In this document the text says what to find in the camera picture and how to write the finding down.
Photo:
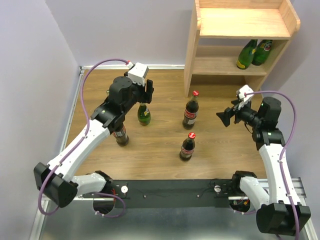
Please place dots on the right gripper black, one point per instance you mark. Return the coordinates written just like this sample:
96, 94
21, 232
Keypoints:
225, 116

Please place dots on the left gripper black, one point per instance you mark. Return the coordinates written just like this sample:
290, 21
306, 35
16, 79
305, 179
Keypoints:
146, 96

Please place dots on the green bottle red-white label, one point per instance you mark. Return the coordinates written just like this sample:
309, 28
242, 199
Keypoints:
143, 114

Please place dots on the green bottle yellow label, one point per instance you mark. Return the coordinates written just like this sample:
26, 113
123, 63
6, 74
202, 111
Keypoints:
246, 55

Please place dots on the green bottle red-blue label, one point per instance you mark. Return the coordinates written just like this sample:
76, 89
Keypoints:
262, 52

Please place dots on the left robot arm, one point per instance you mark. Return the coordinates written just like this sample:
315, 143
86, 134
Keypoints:
57, 179

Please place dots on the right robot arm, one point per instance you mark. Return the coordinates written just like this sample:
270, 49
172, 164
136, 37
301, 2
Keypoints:
278, 210

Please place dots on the wooden two-tier shelf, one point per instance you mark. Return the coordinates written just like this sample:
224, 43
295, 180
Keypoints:
274, 20

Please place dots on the cola bottle centre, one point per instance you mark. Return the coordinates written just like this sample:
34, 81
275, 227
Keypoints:
191, 111

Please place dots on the cola bottle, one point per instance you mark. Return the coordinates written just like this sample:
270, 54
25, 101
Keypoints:
121, 136
191, 111
187, 147

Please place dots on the cola bottle front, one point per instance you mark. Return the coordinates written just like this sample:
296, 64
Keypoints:
187, 147

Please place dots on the cola bottle left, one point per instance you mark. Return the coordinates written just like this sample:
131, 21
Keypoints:
121, 136

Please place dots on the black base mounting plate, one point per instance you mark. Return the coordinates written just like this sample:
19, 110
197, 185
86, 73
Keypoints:
181, 193

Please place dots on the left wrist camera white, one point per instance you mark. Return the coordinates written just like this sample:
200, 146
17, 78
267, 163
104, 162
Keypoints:
138, 73

